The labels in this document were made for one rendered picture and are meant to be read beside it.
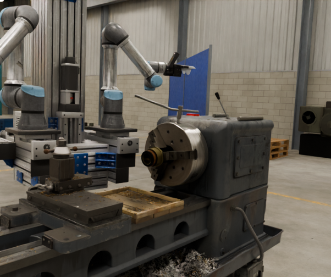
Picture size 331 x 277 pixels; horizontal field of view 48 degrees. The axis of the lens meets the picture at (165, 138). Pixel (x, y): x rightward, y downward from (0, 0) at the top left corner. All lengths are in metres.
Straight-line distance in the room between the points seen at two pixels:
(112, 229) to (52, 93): 1.17
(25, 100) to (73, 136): 0.39
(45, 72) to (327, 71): 10.37
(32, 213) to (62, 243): 0.32
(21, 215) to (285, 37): 11.70
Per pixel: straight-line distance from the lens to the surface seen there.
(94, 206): 1.31
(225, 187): 1.86
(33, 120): 2.03
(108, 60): 2.41
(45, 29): 2.31
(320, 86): 12.00
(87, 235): 1.25
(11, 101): 2.14
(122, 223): 1.34
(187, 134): 1.73
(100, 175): 2.23
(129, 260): 1.53
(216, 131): 1.82
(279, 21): 12.87
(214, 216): 1.88
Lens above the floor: 1.34
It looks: 6 degrees down
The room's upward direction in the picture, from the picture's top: 2 degrees clockwise
